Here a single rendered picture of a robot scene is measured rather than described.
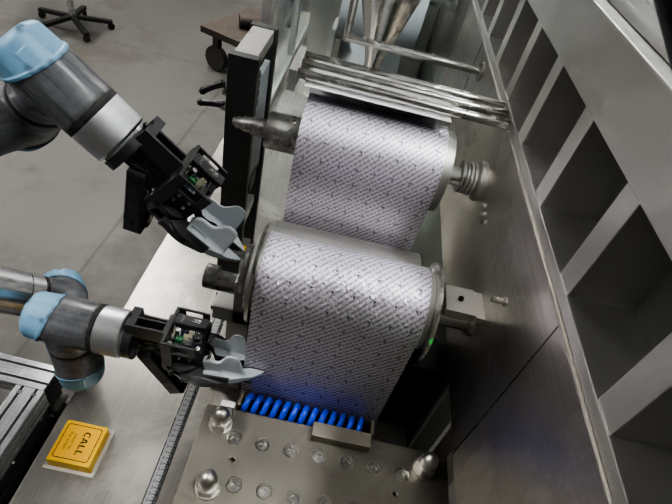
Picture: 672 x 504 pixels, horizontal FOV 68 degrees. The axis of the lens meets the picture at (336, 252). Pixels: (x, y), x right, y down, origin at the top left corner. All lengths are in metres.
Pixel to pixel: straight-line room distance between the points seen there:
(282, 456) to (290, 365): 0.14
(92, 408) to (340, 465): 0.46
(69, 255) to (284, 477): 1.93
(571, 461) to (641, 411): 0.09
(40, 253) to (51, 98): 1.99
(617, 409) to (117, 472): 0.76
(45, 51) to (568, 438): 0.64
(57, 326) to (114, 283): 1.59
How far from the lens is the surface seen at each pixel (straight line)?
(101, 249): 2.57
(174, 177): 0.63
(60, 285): 0.99
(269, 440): 0.83
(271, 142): 0.85
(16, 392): 1.89
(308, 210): 0.86
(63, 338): 0.84
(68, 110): 0.64
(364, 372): 0.77
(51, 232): 2.70
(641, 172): 0.51
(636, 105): 0.55
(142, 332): 0.79
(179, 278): 1.19
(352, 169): 0.80
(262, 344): 0.75
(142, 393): 1.02
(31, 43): 0.64
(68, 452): 0.97
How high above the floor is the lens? 1.78
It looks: 43 degrees down
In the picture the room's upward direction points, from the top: 16 degrees clockwise
